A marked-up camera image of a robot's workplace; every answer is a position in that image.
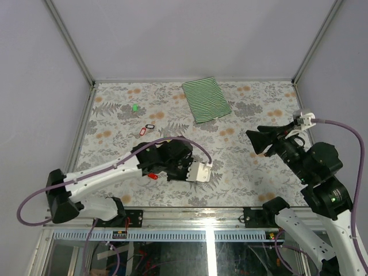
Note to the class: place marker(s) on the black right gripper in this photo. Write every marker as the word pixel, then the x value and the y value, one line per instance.
pixel 267 134

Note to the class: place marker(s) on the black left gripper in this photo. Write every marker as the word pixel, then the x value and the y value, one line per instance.
pixel 187 161

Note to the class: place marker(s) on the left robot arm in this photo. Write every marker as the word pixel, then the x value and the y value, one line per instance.
pixel 69 195

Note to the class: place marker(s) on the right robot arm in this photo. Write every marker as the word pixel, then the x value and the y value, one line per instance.
pixel 326 196

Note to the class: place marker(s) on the red tag key lower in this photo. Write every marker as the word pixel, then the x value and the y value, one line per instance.
pixel 153 176

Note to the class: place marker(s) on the red tag key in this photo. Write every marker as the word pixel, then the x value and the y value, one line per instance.
pixel 142 132
pixel 153 176

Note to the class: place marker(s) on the red tag key upper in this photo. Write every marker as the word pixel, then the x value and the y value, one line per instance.
pixel 142 132

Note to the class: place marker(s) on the green tag key far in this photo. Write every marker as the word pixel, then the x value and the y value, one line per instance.
pixel 134 107

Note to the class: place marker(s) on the green white striped cloth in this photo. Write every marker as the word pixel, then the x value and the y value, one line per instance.
pixel 206 100

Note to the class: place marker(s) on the floral tablecloth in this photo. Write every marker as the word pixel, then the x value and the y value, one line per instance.
pixel 240 177

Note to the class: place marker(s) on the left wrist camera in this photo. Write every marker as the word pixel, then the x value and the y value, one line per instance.
pixel 199 172

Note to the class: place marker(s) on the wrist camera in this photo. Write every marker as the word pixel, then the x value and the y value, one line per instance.
pixel 302 121
pixel 199 172

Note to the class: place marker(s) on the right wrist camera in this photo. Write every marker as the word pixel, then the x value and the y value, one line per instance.
pixel 302 121

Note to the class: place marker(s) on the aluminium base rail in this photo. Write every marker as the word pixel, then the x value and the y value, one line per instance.
pixel 165 218

